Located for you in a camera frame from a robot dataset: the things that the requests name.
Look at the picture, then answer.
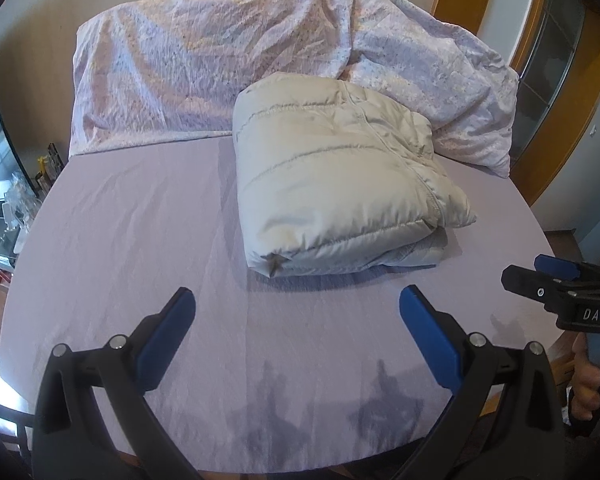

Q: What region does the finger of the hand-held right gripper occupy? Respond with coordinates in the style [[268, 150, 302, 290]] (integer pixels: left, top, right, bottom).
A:
[[500, 264, 579, 317], [533, 254, 600, 287]]

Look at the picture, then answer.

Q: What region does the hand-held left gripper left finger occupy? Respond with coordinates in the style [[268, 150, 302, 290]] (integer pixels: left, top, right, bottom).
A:
[[32, 287, 201, 480]]

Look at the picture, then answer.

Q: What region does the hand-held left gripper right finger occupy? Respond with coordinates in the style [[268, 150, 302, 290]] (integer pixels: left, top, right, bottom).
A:
[[399, 285, 566, 480]]

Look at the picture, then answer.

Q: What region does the cream puffer jacket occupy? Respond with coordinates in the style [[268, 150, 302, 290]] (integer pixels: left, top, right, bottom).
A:
[[231, 72, 479, 279]]

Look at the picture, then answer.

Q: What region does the person's right hand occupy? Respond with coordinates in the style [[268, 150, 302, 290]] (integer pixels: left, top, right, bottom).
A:
[[567, 334, 600, 423]]

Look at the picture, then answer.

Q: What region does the bed with lilac sheet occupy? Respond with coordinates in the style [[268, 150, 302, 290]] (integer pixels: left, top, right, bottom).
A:
[[0, 135, 572, 476]]

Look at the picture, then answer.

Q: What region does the dark wooden chair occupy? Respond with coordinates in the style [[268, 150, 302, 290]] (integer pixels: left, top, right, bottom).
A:
[[0, 394, 35, 480]]

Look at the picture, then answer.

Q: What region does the wooden framed glass door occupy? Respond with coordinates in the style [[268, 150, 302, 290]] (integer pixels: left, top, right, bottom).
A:
[[430, 0, 600, 233]]

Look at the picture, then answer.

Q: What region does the yellow topped bottle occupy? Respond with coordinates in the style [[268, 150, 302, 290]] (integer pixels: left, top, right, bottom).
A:
[[35, 156, 51, 196]]

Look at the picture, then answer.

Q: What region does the floral lilac duvet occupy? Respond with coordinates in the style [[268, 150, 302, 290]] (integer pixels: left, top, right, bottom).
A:
[[69, 0, 521, 179]]

